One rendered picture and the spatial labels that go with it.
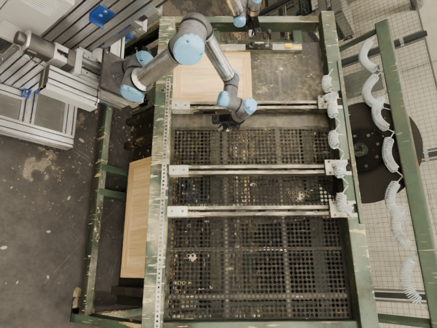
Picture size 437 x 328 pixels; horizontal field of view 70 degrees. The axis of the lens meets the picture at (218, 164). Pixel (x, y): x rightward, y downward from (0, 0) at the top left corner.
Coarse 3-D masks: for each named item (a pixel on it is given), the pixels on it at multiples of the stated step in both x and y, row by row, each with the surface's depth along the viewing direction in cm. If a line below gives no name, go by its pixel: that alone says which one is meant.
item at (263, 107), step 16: (320, 96) 213; (336, 96) 214; (176, 112) 219; (192, 112) 219; (208, 112) 220; (224, 112) 220; (256, 112) 220; (272, 112) 220; (288, 112) 221; (304, 112) 221; (320, 112) 221
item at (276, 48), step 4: (220, 44) 234; (224, 44) 234; (228, 44) 234; (232, 44) 234; (236, 44) 234; (240, 44) 234; (244, 44) 234; (272, 44) 235; (276, 44) 235; (280, 44) 235; (284, 44) 235; (292, 44) 235; (296, 44) 235; (300, 44) 235; (224, 48) 233; (228, 48) 233; (232, 48) 233; (236, 48) 233; (240, 48) 233; (244, 48) 233; (272, 48) 234; (276, 48) 234; (280, 48) 234; (284, 48) 234; (292, 48) 234; (300, 48) 234; (252, 52) 236; (256, 52) 236; (260, 52) 236; (264, 52) 236; (268, 52) 236; (272, 52) 236; (276, 52) 236; (280, 52) 236; (284, 52) 236; (288, 52) 236; (292, 52) 236; (296, 52) 236; (300, 52) 236
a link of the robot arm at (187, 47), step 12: (180, 24) 127; (192, 24) 123; (204, 24) 127; (180, 36) 121; (192, 36) 121; (204, 36) 126; (168, 48) 127; (180, 48) 121; (192, 48) 121; (204, 48) 126; (156, 60) 135; (168, 60) 131; (180, 60) 126; (192, 60) 126; (132, 72) 146; (144, 72) 141; (156, 72) 138; (132, 84) 147; (144, 84) 146; (132, 96) 152
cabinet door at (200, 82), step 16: (208, 64) 232; (240, 64) 232; (176, 80) 228; (192, 80) 228; (208, 80) 228; (240, 80) 228; (176, 96) 224; (192, 96) 224; (208, 96) 224; (240, 96) 224
